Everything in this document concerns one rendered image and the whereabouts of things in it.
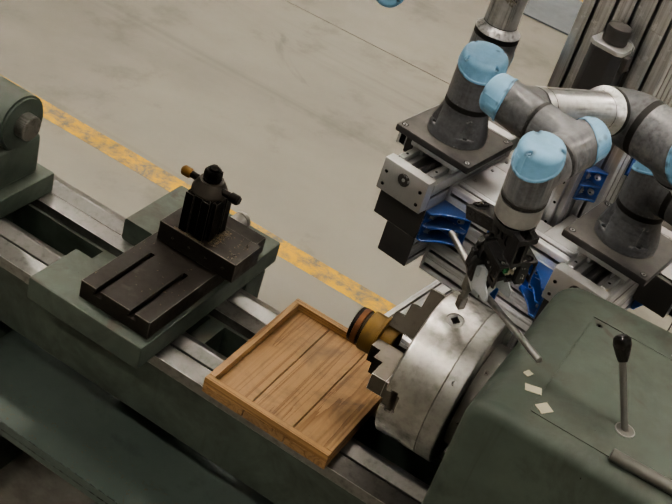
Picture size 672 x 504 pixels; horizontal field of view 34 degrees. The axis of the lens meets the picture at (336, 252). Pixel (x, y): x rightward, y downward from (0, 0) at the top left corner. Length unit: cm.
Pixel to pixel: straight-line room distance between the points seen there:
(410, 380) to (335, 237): 233
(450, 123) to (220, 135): 215
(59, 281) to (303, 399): 57
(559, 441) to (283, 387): 67
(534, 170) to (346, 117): 349
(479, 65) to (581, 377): 92
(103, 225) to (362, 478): 89
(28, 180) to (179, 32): 291
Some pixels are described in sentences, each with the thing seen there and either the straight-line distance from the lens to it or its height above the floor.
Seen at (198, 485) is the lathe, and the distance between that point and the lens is 254.
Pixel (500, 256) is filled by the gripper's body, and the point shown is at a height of 148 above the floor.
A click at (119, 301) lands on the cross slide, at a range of 228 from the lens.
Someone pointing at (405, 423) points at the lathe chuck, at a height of 106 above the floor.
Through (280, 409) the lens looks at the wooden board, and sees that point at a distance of 226.
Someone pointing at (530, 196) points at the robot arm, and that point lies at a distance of 171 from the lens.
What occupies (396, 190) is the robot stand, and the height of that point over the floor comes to 105.
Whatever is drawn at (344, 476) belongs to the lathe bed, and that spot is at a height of 87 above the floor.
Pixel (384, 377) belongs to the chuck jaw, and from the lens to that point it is 207.
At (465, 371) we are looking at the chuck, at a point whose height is 120.
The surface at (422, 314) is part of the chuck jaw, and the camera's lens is 216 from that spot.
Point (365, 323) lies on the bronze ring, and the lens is 217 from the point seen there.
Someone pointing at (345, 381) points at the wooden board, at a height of 89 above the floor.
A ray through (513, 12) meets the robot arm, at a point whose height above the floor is 147.
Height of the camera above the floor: 245
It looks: 35 degrees down
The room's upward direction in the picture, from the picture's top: 18 degrees clockwise
